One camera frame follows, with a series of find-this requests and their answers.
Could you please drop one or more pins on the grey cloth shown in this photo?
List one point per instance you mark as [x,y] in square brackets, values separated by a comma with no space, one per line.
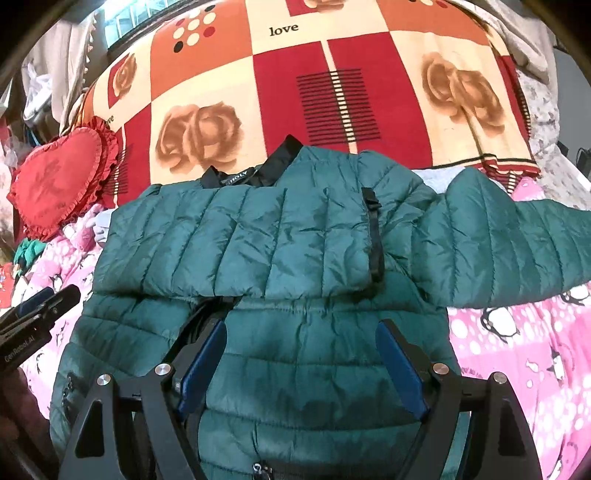
[434,177]

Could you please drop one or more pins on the window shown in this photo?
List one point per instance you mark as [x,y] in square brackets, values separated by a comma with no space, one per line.
[131,23]

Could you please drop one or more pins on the floral bedsheet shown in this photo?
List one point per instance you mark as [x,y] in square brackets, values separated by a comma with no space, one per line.
[540,120]

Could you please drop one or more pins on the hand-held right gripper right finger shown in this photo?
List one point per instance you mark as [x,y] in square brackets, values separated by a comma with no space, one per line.
[399,369]

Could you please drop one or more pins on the beige curtain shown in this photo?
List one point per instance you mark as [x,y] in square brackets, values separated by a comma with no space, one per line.
[517,37]
[60,55]

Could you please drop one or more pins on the green cloth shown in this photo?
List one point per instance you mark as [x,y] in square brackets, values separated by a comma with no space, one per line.
[30,254]

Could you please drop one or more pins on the black power adapter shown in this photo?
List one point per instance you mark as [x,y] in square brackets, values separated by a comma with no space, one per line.
[584,157]

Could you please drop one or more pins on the rose patterned checked blanket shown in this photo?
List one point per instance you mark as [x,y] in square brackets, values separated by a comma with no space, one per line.
[286,92]

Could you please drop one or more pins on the red cartoon print cloth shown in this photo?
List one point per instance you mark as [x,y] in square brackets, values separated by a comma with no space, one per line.
[7,282]

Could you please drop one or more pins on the green puffer jacket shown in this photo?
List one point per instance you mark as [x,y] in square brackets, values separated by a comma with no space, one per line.
[300,240]

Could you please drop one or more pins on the person's left hand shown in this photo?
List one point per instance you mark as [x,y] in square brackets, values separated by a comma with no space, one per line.
[18,410]

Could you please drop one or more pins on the red heart-shaped ruffled pillow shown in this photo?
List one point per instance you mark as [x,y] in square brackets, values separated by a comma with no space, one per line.
[55,184]

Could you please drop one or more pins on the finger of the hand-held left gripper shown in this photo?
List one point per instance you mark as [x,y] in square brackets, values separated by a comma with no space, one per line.
[37,299]
[64,300]

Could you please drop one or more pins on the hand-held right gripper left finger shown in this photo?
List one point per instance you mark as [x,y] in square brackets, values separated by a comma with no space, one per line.
[203,364]

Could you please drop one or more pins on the pink penguin print quilt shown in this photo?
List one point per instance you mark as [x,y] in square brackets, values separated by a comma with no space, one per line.
[508,360]

